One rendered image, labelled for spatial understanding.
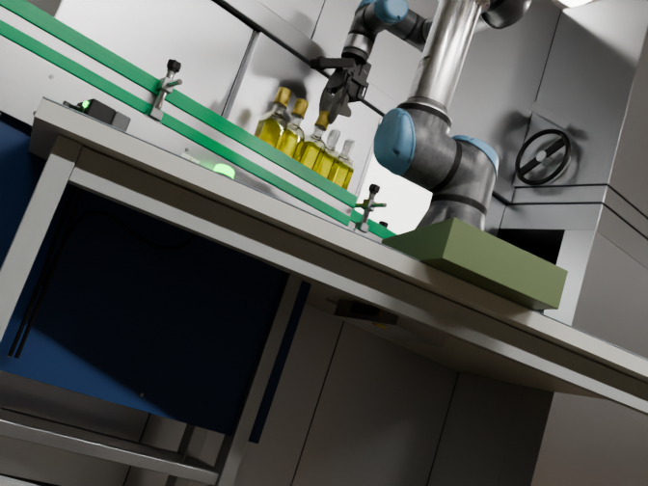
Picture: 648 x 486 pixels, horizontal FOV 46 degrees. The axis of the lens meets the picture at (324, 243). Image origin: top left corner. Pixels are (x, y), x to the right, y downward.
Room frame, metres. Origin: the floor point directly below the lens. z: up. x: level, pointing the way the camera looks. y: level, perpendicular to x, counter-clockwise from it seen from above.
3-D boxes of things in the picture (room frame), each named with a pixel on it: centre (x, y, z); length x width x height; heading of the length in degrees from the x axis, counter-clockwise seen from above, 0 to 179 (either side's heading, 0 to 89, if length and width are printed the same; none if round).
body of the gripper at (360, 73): (1.88, 0.07, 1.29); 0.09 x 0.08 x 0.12; 127
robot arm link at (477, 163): (1.48, -0.23, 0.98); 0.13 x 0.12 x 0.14; 114
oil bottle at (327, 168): (1.90, 0.07, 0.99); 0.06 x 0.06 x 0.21; 39
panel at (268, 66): (2.14, -0.02, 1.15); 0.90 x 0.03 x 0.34; 127
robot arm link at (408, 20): (1.79, 0.02, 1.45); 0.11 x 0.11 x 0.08; 24
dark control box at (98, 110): (1.36, 0.47, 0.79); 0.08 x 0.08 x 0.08; 37
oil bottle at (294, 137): (1.83, 0.17, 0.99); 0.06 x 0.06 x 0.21; 37
